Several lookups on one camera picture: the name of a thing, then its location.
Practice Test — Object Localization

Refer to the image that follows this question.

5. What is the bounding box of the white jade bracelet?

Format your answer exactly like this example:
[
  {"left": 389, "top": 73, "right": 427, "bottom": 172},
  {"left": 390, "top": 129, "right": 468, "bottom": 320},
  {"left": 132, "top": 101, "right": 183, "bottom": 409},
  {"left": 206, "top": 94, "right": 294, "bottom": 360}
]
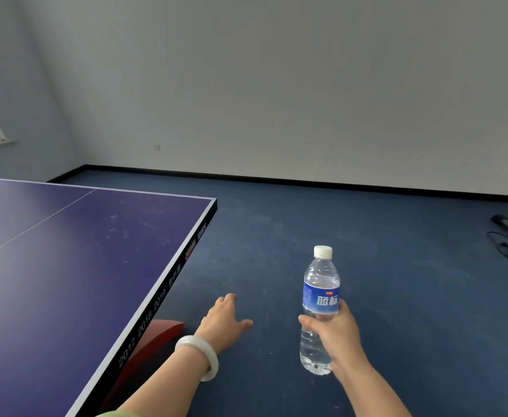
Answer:
[{"left": 175, "top": 335, "right": 219, "bottom": 383}]

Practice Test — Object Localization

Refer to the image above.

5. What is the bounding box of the person's left hand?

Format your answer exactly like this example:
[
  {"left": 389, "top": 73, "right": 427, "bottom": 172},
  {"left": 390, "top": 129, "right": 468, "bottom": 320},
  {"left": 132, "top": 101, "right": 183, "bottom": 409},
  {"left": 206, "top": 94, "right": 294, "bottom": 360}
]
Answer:
[{"left": 192, "top": 293, "right": 254, "bottom": 357}]

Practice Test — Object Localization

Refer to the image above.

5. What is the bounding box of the clear plastic water bottle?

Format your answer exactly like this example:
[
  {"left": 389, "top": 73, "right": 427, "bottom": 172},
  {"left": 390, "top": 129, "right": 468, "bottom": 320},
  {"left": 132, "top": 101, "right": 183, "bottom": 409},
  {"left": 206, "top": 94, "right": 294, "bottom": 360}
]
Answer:
[{"left": 299, "top": 245, "right": 341, "bottom": 376}]

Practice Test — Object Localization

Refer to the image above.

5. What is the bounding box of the blue table tennis table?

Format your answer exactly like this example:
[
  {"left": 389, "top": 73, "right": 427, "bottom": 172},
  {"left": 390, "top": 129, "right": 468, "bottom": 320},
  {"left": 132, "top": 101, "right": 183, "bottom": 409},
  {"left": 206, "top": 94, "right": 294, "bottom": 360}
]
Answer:
[{"left": 0, "top": 178, "right": 218, "bottom": 417}]

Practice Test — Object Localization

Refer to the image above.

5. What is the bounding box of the person's right hand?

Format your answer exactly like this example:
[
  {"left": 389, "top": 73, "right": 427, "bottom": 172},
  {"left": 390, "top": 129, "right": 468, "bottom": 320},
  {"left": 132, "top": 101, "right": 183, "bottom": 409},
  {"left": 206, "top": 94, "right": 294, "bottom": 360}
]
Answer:
[{"left": 298, "top": 298, "right": 370, "bottom": 374}]

